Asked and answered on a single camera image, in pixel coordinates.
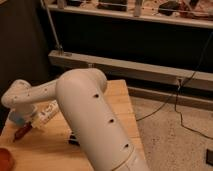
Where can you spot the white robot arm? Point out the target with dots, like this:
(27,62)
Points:
(79,94)

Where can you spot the red brown bowl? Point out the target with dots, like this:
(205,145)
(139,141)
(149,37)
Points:
(6,160)

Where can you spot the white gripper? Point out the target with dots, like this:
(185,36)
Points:
(24,113)

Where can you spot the metal pole stand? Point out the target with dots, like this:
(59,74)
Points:
(58,45)

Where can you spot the black striped box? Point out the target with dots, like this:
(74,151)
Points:
(73,140)

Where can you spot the red brown marker pen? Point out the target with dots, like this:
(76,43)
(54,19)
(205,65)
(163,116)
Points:
(21,132)

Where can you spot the wooden shelf with clutter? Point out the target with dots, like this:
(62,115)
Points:
(192,13)

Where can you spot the white bottle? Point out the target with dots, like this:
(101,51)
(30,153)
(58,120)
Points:
(40,119)

